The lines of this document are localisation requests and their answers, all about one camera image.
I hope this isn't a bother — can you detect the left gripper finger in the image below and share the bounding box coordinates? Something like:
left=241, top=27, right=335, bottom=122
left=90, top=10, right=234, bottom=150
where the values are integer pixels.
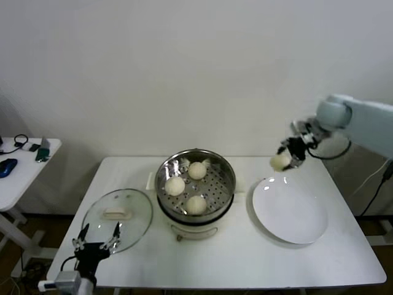
left=103, top=221, right=122, bottom=250
left=72, top=222, right=90, bottom=249

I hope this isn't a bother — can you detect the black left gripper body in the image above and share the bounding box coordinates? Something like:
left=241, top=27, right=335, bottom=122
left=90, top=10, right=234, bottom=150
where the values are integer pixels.
left=75, top=242, right=112, bottom=278

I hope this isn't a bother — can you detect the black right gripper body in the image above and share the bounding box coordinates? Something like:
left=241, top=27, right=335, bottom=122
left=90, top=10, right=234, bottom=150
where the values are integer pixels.
left=288, top=138, right=309, bottom=160

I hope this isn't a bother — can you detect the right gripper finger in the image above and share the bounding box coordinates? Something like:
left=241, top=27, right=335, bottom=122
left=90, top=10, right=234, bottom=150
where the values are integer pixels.
left=278, top=138, right=296, bottom=155
left=285, top=156, right=306, bottom=171

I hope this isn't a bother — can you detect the white steamed baozi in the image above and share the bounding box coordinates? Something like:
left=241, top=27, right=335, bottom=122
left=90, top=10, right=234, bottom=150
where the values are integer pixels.
left=270, top=153, right=292, bottom=172
left=185, top=195, right=208, bottom=216
left=165, top=176, right=186, bottom=197
left=187, top=162, right=207, bottom=181

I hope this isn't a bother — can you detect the glass pot lid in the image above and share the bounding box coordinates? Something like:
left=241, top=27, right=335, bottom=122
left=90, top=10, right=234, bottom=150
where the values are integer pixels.
left=81, top=187, right=154, bottom=254

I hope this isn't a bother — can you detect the stainless steel steamer basket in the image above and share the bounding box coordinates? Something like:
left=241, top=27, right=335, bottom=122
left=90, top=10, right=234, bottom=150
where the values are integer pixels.
left=155, top=149, right=237, bottom=218

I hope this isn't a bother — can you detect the white round plate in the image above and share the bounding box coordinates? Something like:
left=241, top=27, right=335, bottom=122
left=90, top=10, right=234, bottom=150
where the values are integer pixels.
left=252, top=176, right=329, bottom=245

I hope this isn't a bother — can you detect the white side table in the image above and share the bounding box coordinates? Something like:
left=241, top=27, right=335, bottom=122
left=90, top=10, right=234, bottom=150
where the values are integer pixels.
left=0, top=137, right=63, bottom=271

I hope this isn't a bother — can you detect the white electric cooker pot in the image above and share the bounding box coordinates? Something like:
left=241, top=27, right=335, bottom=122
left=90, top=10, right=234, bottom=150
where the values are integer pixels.
left=157, top=193, right=236, bottom=242

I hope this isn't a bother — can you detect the green flat object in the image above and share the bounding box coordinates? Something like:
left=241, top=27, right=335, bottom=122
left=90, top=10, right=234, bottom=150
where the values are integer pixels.
left=36, top=147, right=52, bottom=162

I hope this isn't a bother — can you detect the blue computer mouse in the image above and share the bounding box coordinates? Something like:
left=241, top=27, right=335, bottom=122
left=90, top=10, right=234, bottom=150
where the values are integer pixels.
left=0, top=158, right=18, bottom=178

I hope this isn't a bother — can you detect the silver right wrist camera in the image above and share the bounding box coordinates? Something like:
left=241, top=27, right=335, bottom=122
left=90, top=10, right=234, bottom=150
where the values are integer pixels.
left=290, top=119, right=331, bottom=144

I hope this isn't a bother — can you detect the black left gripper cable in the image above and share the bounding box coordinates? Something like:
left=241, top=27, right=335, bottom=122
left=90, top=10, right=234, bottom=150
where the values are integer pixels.
left=60, top=256, right=79, bottom=273

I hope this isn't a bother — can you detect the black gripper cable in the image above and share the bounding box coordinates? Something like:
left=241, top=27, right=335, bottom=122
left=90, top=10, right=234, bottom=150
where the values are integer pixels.
left=306, top=135, right=352, bottom=160
left=60, top=256, right=79, bottom=273

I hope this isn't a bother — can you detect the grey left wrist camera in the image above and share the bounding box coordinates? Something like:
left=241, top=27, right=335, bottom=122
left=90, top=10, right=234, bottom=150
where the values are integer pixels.
left=38, top=271, right=82, bottom=292

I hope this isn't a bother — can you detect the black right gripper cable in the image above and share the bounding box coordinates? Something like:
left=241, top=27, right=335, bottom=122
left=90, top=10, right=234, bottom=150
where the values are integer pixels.
left=306, top=135, right=352, bottom=160

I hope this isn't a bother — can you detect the black floor cable bundle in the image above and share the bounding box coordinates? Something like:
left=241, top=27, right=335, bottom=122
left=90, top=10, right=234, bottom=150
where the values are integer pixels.
left=23, top=261, right=53, bottom=285

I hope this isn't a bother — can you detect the white wall cable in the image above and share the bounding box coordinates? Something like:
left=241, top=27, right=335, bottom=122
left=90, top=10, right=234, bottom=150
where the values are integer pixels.
left=349, top=158, right=393, bottom=199

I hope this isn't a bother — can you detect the black power cable plug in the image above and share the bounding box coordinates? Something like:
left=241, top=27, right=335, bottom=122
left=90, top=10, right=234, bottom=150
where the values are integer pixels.
left=359, top=161, right=393, bottom=217

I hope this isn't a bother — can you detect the thin black looped cable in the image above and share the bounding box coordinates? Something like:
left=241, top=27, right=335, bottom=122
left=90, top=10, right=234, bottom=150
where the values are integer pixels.
left=0, top=134, right=31, bottom=154

